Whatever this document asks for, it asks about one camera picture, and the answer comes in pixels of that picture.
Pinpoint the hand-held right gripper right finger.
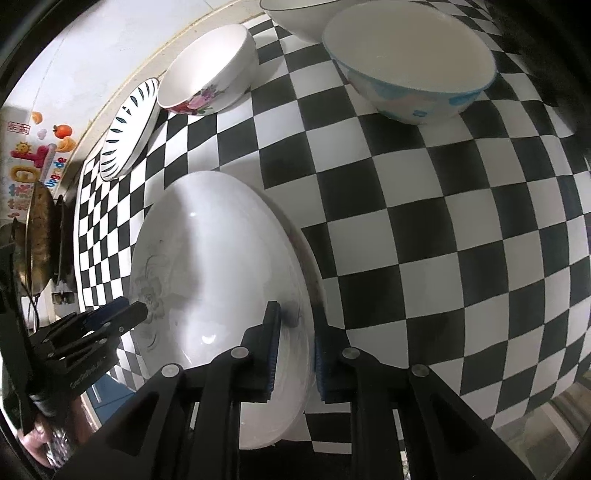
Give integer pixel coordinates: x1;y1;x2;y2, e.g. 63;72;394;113
314;323;548;480

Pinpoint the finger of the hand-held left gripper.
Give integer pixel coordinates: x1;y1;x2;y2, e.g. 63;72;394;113
34;296;131;344
46;302;149;361

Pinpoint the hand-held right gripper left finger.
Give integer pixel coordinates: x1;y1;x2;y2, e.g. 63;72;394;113
55;301;282;480

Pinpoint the large white plate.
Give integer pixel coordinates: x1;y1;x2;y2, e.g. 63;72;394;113
129;171;324;450

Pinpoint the white bowl with pink flowers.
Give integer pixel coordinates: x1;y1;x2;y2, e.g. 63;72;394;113
157;24;259;115

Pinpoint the blue flower bowl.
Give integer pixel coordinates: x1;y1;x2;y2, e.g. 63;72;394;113
322;7;498;125

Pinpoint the white bowl with dark rim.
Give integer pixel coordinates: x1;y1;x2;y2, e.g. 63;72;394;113
259;0;356;43

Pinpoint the person's left hand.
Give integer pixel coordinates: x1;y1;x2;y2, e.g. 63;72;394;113
21;401;95;469

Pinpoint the brass round dish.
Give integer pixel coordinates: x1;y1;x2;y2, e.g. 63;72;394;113
14;182;60;296

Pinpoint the black and white checkered cloth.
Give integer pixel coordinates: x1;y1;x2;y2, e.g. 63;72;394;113
76;0;591;455

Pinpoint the white plate with dark stripes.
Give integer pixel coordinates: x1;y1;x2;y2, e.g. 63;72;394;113
99;78;161;182

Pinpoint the black cable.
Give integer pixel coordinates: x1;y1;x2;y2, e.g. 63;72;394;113
21;291;44;335

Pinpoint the colourful wall poster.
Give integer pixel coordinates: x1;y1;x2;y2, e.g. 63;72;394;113
4;111;77;217

